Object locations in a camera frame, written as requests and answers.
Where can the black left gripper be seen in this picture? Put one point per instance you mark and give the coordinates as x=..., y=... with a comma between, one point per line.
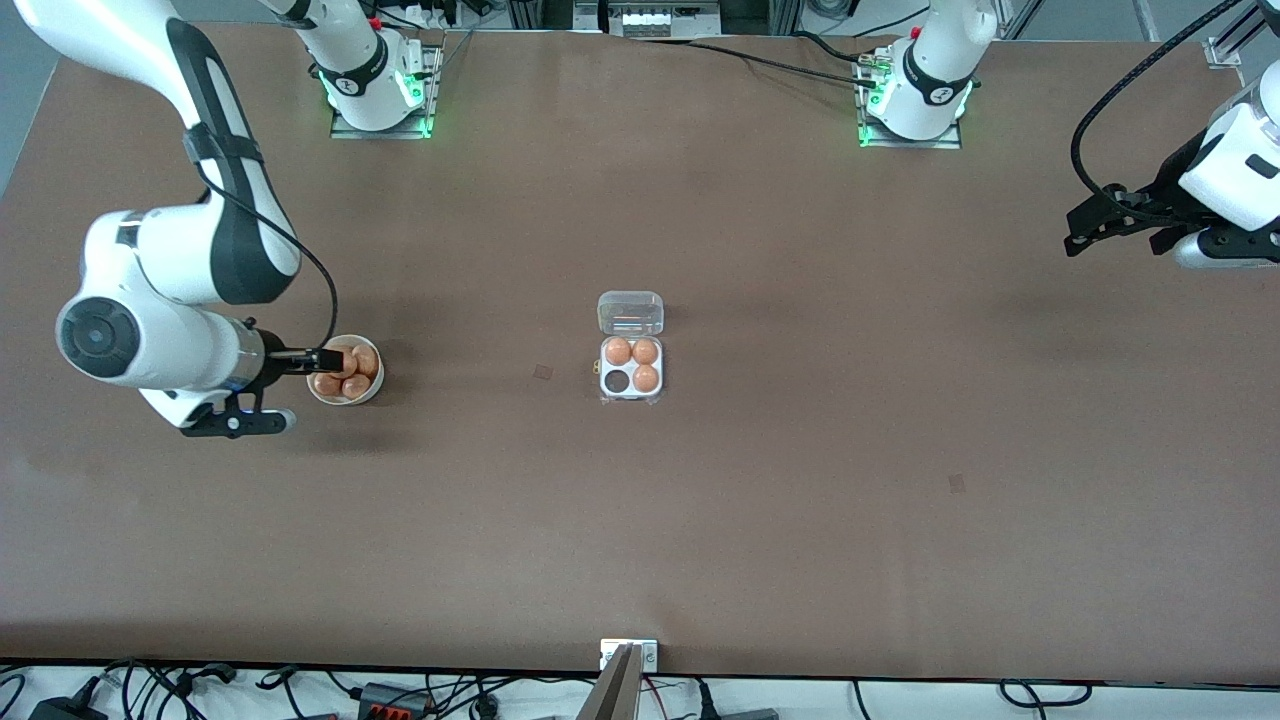
x=1166, y=193

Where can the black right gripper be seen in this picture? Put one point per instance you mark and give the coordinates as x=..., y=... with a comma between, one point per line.
x=274, y=357

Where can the brown egg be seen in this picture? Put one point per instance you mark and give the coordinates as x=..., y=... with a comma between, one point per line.
x=618, y=351
x=645, y=378
x=326, y=384
x=645, y=351
x=346, y=366
x=367, y=361
x=355, y=388

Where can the clear plastic egg box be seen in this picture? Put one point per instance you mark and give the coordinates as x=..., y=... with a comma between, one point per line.
x=630, y=315

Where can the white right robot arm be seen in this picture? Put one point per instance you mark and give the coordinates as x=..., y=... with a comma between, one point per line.
x=150, y=260

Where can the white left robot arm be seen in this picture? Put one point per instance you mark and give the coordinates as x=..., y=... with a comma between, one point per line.
x=935, y=60

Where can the black box with red terminals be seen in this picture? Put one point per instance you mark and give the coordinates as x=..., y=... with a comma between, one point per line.
x=395, y=702

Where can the white round bowl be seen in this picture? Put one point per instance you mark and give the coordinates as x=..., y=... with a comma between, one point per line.
x=340, y=400

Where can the white power strip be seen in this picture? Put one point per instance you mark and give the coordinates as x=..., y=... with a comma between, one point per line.
x=425, y=15

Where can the black power adapter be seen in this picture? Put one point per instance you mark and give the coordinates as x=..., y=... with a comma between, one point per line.
x=65, y=711

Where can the grey power strip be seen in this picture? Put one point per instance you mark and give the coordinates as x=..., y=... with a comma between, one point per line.
x=665, y=18

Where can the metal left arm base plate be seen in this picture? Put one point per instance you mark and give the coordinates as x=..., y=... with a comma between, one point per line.
x=950, y=142

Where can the aluminium corner bracket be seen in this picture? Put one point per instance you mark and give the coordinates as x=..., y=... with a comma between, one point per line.
x=1224, y=52

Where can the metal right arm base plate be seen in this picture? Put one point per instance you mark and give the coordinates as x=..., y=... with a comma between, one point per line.
x=432, y=100

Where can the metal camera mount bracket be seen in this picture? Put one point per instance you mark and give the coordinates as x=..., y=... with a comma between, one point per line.
x=650, y=655

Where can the grey camera pole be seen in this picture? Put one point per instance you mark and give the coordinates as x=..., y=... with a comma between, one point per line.
x=610, y=695

